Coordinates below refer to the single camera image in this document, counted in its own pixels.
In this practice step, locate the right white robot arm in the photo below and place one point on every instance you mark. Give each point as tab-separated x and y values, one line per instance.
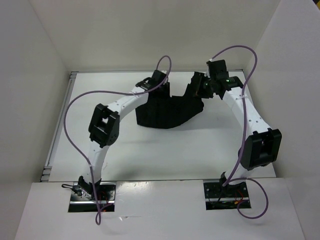
260	142

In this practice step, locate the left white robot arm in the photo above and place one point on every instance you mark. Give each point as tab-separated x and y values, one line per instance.
104	128

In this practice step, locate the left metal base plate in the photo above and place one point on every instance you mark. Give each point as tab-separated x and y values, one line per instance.
106	195

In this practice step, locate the black pleated skirt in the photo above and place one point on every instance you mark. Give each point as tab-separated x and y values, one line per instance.
159	113

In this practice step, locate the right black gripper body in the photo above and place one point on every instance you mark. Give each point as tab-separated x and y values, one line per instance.
207	89

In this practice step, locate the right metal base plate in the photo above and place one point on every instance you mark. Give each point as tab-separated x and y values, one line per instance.
225	198

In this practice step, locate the metal base plate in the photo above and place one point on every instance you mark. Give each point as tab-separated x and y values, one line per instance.
106	195
225	198

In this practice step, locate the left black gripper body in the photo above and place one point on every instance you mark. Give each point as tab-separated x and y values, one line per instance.
163	91

